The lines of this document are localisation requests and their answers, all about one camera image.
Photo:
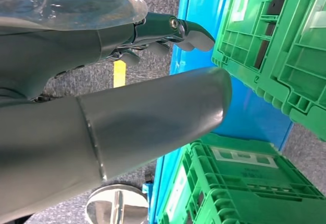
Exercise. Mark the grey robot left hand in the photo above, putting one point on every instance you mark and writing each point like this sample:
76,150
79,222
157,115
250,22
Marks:
127,124

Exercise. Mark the blue metal shelf rack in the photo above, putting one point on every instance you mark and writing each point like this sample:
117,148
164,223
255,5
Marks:
254,118

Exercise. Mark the green plastic crate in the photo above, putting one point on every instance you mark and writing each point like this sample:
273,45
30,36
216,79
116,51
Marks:
241,195
267,47

